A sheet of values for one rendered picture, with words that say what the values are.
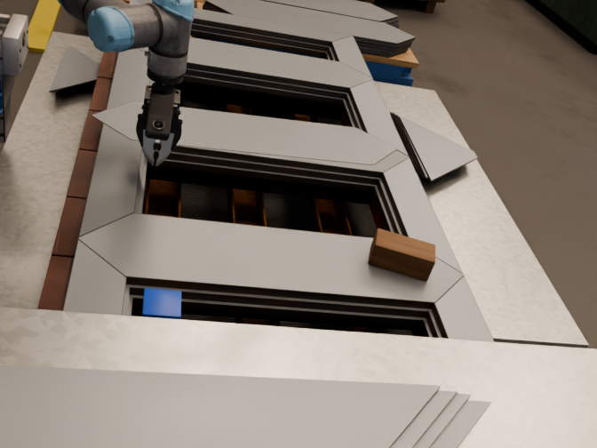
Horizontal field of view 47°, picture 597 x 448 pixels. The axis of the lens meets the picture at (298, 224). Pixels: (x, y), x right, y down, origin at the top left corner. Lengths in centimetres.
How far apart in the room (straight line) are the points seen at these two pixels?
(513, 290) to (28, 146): 123
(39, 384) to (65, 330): 10
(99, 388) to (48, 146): 117
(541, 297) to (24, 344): 118
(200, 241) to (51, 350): 53
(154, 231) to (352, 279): 38
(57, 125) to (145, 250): 77
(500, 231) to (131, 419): 128
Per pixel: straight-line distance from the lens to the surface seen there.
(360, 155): 168
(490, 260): 170
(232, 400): 76
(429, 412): 83
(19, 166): 178
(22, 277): 146
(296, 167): 159
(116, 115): 164
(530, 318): 159
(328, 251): 133
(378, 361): 89
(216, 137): 161
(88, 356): 82
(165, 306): 111
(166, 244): 126
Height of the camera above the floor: 166
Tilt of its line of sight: 35 degrees down
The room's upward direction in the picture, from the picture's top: 15 degrees clockwise
